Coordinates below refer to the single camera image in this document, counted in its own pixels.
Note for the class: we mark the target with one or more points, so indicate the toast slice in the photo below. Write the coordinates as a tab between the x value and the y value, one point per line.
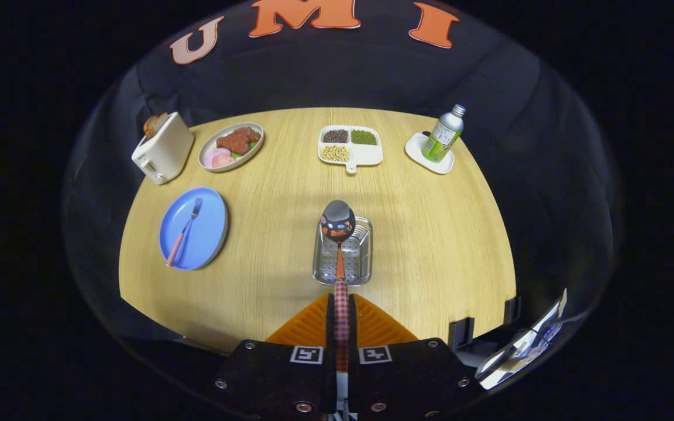
150	127
161	120

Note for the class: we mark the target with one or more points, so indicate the white papers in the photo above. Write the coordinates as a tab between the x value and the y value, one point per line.
506	362

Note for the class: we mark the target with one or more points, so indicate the blue round plate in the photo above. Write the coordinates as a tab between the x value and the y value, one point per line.
205	234

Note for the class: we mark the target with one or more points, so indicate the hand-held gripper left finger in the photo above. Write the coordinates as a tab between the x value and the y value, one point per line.
330	333

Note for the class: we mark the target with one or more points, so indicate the silver bottle green label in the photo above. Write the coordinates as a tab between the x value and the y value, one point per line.
443	137

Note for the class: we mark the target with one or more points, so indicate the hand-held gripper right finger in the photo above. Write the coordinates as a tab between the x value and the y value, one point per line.
353	330

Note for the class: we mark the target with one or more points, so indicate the beige oval plate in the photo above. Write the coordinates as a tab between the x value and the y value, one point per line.
209	146

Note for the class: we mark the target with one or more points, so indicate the black beans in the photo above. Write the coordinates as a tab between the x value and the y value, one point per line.
335	136

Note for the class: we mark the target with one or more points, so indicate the green lettuce leaf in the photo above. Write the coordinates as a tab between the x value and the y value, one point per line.
252	144

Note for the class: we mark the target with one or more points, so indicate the green mung beans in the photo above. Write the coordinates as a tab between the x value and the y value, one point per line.
364	137

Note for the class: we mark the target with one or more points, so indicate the metal cutlery drainer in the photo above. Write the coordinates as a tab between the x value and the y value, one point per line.
360	263

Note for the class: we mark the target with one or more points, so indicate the brown steak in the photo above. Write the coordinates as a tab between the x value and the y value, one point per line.
237	140

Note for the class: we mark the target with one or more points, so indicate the white square coaster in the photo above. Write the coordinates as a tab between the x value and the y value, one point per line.
419	149

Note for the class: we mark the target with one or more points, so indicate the white divided dish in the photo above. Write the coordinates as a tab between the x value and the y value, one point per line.
367	153

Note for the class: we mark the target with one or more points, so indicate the salmon pink ham slice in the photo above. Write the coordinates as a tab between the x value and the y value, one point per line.
226	161

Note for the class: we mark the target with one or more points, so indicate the yellow soybeans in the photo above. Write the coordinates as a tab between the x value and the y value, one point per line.
335	153

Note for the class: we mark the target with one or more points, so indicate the light pink ham slice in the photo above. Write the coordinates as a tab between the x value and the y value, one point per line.
213	155

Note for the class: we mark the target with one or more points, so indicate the cream toaster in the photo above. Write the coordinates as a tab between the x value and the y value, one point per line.
167	152

